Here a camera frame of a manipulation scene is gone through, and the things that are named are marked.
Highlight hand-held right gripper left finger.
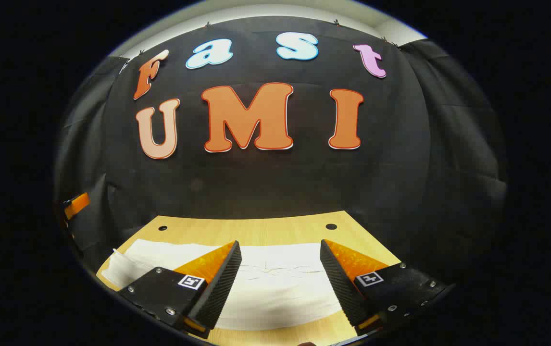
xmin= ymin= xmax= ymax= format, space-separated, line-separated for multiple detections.
xmin=118 ymin=240 xmax=243 ymax=340

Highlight white jeans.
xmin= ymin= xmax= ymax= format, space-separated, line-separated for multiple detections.
xmin=101 ymin=239 xmax=349 ymax=331

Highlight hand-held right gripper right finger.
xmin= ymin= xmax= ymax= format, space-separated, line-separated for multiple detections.
xmin=320 ymin=239 xmax=455 ymax=337

